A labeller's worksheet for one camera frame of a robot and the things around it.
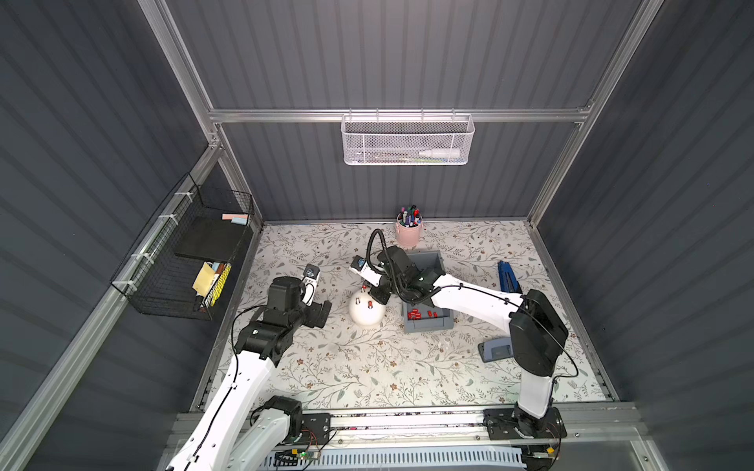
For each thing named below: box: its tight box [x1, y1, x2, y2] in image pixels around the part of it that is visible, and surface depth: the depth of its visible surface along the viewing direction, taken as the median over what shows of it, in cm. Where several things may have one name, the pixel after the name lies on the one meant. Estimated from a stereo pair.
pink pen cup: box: [394, 205, 424, 248], surface depth 107 cm
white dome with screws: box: [348, 290, 386, 327], surface depth 87 cm
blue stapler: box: [497, 260, 523, 294], surface depth 104 cm
